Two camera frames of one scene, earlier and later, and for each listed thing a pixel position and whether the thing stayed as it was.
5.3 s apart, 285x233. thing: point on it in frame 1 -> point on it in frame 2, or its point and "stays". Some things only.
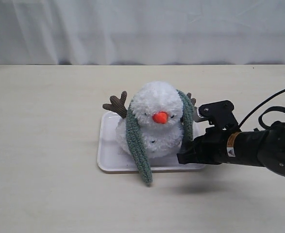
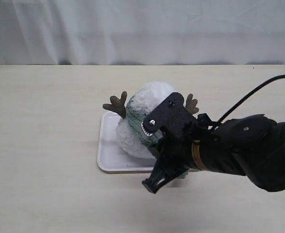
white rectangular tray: [111, 158] stays
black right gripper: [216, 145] -> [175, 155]
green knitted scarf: [134, 141] -> [136, 117]
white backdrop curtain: [142, 32] stays
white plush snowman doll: [159, 107] stays
